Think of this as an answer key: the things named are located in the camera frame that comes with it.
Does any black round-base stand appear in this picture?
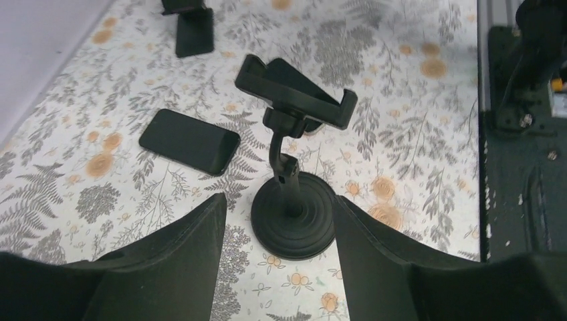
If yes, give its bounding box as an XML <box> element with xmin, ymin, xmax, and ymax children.
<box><xmin>235</xmin><ymin>54</ymin><xmax>358</xmax><ymax>261</ymax></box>

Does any black phone right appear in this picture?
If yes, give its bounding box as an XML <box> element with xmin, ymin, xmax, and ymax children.
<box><xmin>262</xmin><ymin>58</ymin><xmax>350</xmax><ymax>138</ymax></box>

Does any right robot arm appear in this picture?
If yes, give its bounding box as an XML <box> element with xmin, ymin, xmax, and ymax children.
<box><xmin>494</xmin><ymin>1</ymin><xmax>566</xmax><ymax>132</ymax></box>

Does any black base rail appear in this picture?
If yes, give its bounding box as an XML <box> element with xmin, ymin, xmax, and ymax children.
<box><xmin>479</xmin><ymin>26</ymin><xmax>566</xmax><ymax>261</ymax></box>

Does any black phone centre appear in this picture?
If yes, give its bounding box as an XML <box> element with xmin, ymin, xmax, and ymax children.
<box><xmin>138</xmin><ymin>109</ymin><xmax>241</xmax><ymax>177</ymax></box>

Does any black phone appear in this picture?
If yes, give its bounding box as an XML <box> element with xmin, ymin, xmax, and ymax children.
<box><xmin>138</xmin><ymin>109</ymin><xmax>241</xmax><ymax>177</ymax></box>
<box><xmin>262</xmin><ymin>58</ymin><xmax>350</xmax><ymax>138</ymax></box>

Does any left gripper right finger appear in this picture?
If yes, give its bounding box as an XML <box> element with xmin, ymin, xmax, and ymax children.
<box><xmin>333</xmin><ymin>196</ymin><xmax>566</xmax><ymax>320</ymax></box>

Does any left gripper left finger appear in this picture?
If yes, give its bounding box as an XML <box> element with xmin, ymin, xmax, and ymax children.
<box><xmin>1</xmin><ymin>193</ymin><xmax>227</xmax><ymax>320</ymax></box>

